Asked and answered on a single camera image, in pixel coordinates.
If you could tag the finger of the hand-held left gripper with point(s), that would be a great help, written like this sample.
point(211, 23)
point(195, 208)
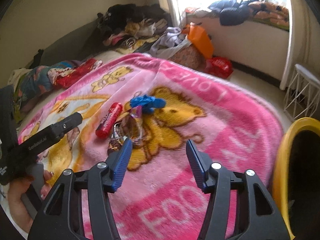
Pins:
point(55, 130)

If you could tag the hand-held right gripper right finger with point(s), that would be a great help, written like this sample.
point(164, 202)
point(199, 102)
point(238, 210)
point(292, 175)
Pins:
point(196, 165)

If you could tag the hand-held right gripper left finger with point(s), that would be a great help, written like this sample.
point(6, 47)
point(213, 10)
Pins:
point(122, 163)

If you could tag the dark brown snack wrapper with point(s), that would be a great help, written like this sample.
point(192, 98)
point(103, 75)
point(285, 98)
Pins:
point(115, 146)

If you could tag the clear purple snack wrapper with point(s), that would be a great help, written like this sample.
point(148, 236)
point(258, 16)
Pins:
point(132, 127)

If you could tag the red tube snack wrapper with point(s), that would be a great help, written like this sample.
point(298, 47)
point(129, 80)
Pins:
point(108, 121)

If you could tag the blue wrapper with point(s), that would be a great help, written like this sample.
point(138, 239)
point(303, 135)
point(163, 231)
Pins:
point(150, 102)

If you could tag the yellow round bin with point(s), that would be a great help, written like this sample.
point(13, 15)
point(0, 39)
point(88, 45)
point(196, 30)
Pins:
point(282, 180)

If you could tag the person's left hand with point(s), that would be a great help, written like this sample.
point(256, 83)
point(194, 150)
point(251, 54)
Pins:
point(17, 205)

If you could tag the pink printed bear blanket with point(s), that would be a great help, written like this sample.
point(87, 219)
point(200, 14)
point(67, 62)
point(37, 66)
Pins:
point(200, 130)

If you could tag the floral patterned pillow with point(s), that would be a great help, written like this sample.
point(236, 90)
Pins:
point(37, 82)

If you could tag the red patterned cloth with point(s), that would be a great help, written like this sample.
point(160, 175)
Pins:
point(77, 73)

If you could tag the grey bed headboard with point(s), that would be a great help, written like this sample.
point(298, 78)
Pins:
point(70, 42)

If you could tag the red plastic bag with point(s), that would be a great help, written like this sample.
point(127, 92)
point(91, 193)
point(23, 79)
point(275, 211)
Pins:
point(220, 66)

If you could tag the patterned fabric laundry basket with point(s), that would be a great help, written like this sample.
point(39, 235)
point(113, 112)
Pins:
point(188, 56)

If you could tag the orange shopping bag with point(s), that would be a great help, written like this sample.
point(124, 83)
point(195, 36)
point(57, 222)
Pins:
point(201, 40)

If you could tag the lavender garment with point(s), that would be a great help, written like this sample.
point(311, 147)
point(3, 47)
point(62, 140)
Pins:
point(168, 38)

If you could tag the pile of mixed clothes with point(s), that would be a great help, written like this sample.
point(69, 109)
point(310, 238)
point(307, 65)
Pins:
point(132, 22)

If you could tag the clothes heap on sill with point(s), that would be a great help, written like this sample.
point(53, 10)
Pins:
point(197, 11)

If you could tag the dark puffer jacket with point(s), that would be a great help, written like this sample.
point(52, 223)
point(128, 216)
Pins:
point(232, 12)

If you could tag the cream curtain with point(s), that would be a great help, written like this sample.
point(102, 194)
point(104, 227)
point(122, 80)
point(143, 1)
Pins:
point(170, 5)

